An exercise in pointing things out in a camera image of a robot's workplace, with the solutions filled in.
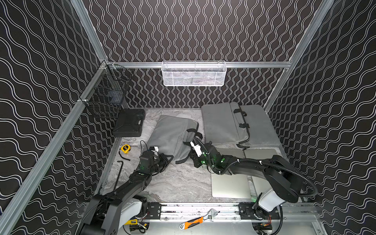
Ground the grey laptop bag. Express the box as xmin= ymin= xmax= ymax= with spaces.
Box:
xmin=147 ymin=115 xmax=203 ymax=164
xmin=236 ymin=105 xmax=281 ymax=149
xmin=201 ymin=102 xmax=250 ymax=147

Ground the silver laptop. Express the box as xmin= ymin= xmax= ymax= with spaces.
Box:
xmin=244 ymin=148 xmax=282 ymax=196
xmin=209 ymin=147 xmax=252 ymax=199

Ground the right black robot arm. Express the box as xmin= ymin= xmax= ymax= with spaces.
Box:
xmin=186 ymin=138 xmax=318 ymax=218

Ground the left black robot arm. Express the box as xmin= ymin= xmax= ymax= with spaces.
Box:
xmin=76 ymin=148 xmax=174 ymax=235

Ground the yellow tape measure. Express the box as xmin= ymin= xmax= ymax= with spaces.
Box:
xmin=120 ymin=145 xmax=131 ymax=154

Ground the black hex key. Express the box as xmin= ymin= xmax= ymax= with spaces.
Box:
xmin=113 ymin=161 xmax=124 ymax=191

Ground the black plastic tool case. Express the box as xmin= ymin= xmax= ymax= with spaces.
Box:
xmin=112 ymin=109 xmax=146 ymax=138

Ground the orange adjustable wrench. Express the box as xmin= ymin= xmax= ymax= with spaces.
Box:
xmin=179 ymin=209 xmax=219 ymax=230

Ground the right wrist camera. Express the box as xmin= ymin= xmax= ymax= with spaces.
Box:
xmin=190 ymin=142 xmax=203 ymax=158

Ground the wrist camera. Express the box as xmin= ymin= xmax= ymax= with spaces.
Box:
xmin=190 ymin=142 xmax=203 ymax=158
xmin=149 ymin=146 xmax=159 ymax=155

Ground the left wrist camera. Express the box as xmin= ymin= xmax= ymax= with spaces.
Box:
xmin=149 ymin=146 xmax=159 ymax=155

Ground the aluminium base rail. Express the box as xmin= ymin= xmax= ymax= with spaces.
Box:
xmin=120 ymin=202 xmax=315 ymax=222

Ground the black wire basket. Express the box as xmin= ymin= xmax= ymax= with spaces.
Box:
xmin=83 ymin=63 xmax=134 ymax=119

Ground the white wire mesh basket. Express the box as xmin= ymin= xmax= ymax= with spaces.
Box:
xmin=161 ymin=61 xmax=227 ymax=87

